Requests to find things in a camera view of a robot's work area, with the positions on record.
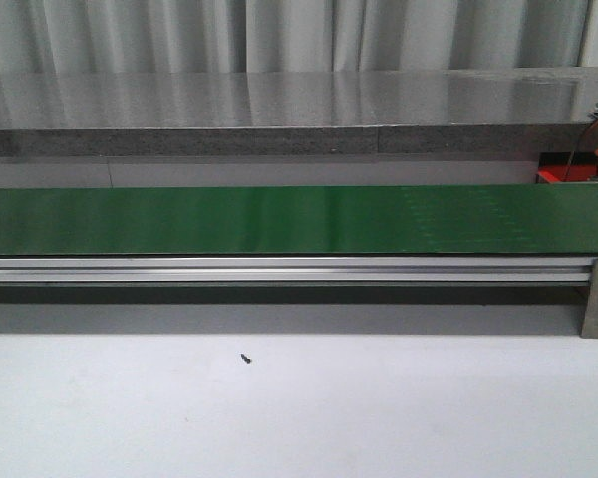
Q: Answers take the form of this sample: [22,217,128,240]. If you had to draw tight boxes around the grey stone counter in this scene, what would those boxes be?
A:
[0,67,598,157]

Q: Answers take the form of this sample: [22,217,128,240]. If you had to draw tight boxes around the green conveyor belt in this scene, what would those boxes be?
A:
[0,183,598,256]

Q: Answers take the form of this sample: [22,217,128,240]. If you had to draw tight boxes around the red plastic bin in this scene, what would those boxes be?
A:
[536,153,597,184]

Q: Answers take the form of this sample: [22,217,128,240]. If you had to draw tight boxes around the white pleated curtain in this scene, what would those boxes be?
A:
[0,1,590,75]

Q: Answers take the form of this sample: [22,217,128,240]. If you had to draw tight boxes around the aluminium conveyor rail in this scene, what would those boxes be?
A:
[0,256,595,284]

